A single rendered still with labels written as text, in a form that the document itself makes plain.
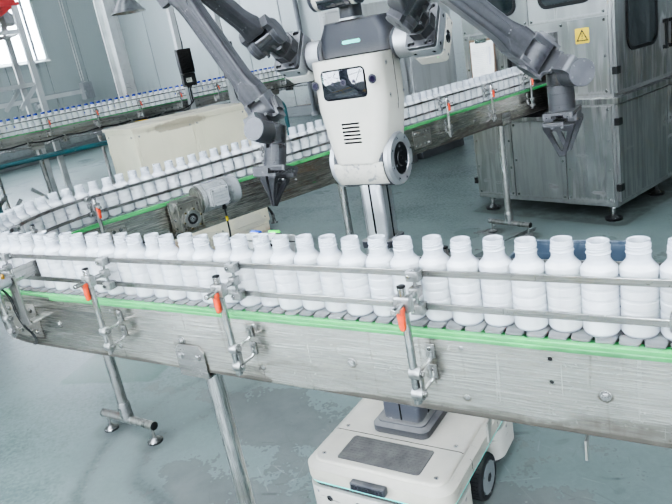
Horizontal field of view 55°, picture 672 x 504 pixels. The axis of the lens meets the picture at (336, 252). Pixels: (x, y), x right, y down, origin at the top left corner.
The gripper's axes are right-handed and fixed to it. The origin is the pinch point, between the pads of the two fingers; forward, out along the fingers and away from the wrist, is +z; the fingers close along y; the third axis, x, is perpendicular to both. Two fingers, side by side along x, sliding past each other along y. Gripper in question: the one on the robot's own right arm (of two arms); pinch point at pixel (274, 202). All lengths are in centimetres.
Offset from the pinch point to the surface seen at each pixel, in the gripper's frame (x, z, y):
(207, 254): -17.9, 13.0, -6.0
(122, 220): 56, 1, -126
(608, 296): -18, 18, 82
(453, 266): -19, 14, 56
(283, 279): -17.9, 18.1, 16.4
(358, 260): -18.3, 13.5, 35.5
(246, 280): -17.0, 18.8, 5.2
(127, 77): 626, -274, -811
